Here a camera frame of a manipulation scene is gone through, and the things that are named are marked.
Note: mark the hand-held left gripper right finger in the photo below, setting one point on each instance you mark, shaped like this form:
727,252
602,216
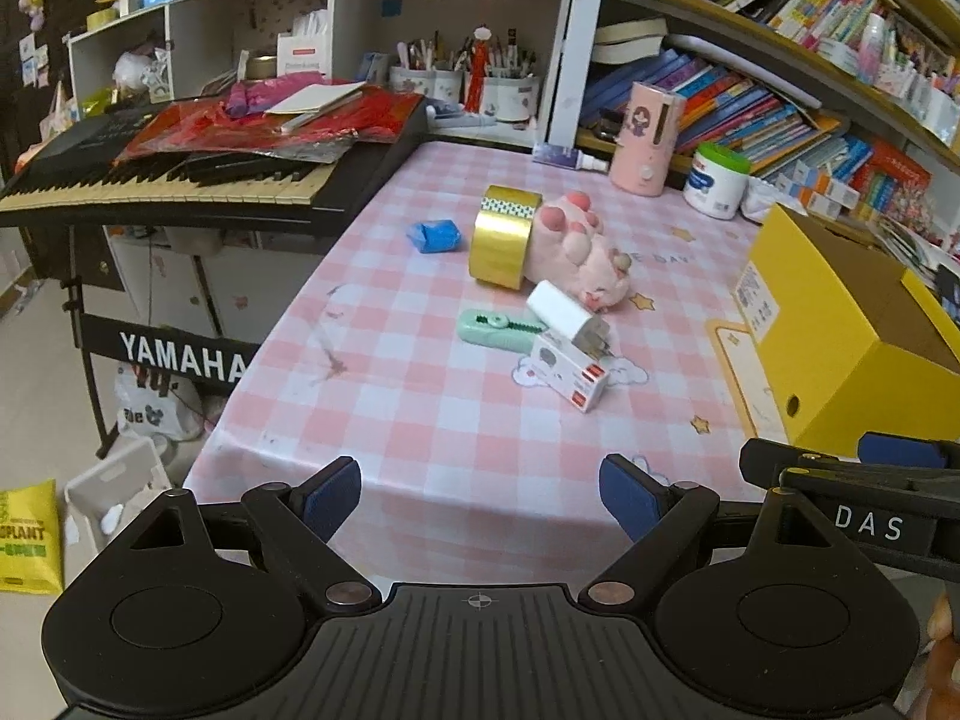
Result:
626,499

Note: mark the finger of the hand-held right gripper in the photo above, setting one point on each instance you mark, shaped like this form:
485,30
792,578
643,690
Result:
765,456
904,450

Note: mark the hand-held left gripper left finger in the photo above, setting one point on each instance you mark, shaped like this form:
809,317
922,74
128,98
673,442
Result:
334,493

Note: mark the gold tape roll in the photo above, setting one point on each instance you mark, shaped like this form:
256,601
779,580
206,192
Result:
499,244

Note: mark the person's right hand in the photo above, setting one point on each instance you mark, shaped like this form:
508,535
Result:
946,626

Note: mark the pink checkered tablecloth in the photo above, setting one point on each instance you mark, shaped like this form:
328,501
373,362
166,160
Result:
420,405

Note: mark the yellow cardboard box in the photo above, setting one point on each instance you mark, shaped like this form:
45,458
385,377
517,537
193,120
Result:
832,337

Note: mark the small white red box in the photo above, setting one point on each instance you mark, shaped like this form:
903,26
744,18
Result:
566,375

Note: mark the printed white plastic bag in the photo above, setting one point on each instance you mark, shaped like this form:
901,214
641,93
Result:
154,409

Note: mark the white charger plug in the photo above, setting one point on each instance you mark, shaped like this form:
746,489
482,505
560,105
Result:
559,311

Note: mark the black keyboard stand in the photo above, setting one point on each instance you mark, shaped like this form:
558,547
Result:
180,364

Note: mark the white cabinet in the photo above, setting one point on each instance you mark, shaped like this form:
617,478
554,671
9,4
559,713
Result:
247,292

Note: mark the mint green correction tape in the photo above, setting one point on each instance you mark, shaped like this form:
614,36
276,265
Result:
487,326

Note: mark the white plastic basket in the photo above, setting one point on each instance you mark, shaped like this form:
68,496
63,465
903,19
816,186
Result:
97,491

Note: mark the pink cat paw plush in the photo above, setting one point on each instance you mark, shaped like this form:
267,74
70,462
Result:
581,247

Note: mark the pile of small boxes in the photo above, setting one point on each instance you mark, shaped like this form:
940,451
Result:
885,180

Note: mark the white jar green lid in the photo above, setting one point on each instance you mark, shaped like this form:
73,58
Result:
714,187

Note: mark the blue plastic packet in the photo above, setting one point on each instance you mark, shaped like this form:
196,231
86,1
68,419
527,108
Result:
433,236

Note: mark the yellow plastic bag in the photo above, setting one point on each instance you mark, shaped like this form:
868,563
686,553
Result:
30,540

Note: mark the black electronic keyboard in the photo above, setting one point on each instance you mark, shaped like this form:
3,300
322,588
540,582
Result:
352,180

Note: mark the pink cartoon dispenser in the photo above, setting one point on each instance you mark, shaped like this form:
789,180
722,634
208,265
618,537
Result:
646,139

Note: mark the small glue bottle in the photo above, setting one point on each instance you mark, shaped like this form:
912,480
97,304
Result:
559,156

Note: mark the grey booklet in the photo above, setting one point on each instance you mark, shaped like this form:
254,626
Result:
300,122

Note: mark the red plastic sheet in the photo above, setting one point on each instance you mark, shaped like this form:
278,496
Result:
187,124

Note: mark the pink plastic bag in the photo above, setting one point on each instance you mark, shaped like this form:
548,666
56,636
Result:
259,94

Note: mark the large white pen cup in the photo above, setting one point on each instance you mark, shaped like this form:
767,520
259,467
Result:
510,101

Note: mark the brown tape roll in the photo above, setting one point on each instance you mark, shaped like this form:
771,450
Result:
262,67

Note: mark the thick white book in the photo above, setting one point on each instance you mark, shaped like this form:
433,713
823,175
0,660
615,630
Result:
630,41

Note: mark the wooden bookshelf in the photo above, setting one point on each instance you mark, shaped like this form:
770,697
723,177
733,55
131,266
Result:
750,15

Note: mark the white paper bag red label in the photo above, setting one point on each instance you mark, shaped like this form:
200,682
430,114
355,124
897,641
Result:
304,49

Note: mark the crumpled white plastic bag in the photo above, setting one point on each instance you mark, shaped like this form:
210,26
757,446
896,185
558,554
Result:
139,75

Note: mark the white shelf unit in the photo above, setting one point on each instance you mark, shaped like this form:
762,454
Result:
225,22

